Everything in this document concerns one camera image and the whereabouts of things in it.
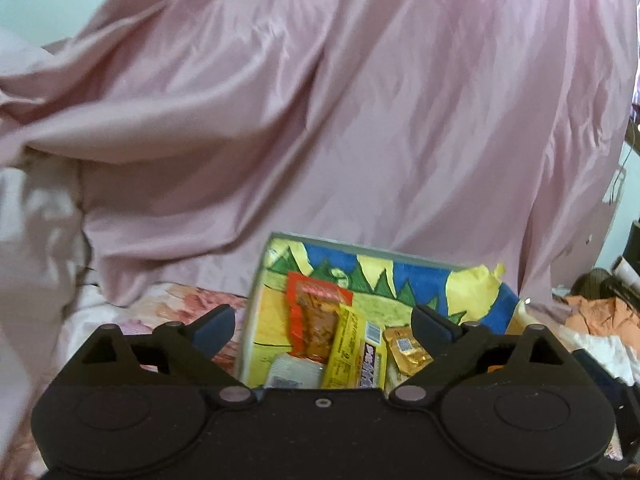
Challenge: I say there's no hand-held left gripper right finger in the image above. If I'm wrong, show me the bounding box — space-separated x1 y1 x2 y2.
387 303 576 407

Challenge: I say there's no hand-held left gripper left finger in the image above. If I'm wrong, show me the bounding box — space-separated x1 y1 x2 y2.
67 304 256 407

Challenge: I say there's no small golden snack packet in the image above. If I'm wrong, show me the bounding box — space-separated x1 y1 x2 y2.
383 324 435 379

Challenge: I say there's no grey shallow tray box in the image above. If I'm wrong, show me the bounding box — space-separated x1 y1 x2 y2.
235 231 531 391

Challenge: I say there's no yellow and dark snack bar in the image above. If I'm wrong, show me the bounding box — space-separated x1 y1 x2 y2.
320 302 388 391

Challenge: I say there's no round rice cracker packet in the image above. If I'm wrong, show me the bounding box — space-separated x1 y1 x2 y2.
264 351 327 390

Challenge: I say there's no red snack packet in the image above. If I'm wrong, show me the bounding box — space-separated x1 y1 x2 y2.
286 271 355 363

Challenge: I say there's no floral bed sheet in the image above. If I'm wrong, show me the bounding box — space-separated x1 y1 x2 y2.
112 281 251 378

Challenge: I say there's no colourful painted paper sheet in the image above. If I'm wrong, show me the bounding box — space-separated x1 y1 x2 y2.
245 239 521 390

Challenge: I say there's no orange cloth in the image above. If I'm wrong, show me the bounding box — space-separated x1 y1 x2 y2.
564 294 640 343

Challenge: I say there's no pale pink quilt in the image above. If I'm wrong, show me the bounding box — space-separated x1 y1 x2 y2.
0 25 103 480

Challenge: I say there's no pink curtain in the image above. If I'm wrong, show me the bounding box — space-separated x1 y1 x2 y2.
0 0 640 311

